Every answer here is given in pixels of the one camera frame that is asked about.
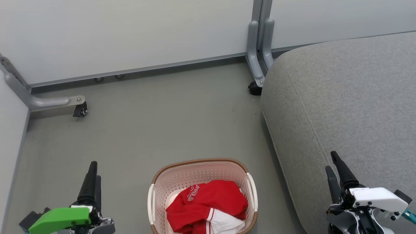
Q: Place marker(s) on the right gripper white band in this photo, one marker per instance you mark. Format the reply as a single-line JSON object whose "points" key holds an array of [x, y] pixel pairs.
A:
{"points": [[373, 196]]}

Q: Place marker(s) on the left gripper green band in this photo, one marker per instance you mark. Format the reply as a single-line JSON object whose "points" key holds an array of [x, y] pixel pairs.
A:
{"points": [[60, 219]]}

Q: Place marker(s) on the red shirt with striped cuff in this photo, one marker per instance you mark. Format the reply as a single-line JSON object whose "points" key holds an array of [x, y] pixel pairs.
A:
{"points": [[191, 217]]}

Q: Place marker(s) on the red shorts with white stripe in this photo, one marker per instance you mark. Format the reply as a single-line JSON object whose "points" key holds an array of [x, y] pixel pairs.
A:
{"points": [[221, 195]]}

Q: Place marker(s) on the grey fabric sofa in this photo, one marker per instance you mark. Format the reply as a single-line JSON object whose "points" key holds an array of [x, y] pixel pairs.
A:
{"points": [[341, 107]]}

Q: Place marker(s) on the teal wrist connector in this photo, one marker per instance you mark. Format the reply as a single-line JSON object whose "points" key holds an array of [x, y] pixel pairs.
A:
{"points": [[410, 216]]}

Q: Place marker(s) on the black caster wheel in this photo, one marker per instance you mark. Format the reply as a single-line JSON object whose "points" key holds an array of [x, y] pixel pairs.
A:
{"points": [[254, 88], [80, 110]]}

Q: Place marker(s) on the grey curved partition foot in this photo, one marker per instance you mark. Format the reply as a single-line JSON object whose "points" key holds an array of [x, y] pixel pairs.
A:
{"points": [[42, 102]]}

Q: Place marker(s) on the pink perforated laundry basket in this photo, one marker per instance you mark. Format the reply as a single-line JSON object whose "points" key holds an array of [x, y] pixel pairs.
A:
{"points": [[198, 172]]}

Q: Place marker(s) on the long grey partition foot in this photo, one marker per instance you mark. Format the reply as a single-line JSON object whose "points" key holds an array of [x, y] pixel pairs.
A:
{"points": [[253, 58]]}

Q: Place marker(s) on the short grey partition foot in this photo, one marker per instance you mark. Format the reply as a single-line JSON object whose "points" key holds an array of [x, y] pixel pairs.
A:
{"points": [[268, 45]]}

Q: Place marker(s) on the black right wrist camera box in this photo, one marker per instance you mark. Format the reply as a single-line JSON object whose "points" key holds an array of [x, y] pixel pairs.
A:
{"points": [[403, 196]]}

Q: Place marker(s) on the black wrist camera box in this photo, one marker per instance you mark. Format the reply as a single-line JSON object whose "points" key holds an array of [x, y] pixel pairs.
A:
{"points": [[30, 219], [403, 196]]}

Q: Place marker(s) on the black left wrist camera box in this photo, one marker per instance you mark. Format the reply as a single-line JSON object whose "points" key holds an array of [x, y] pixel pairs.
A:
{"points": [[30, 219]]}

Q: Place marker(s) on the grey corner partition frame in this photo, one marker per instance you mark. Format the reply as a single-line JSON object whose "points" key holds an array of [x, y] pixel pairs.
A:
{"points": [[9, 68]]}

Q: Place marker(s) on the grey partition post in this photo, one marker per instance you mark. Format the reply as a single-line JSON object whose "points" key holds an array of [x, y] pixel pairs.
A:
{"points": [[261, 13]]}

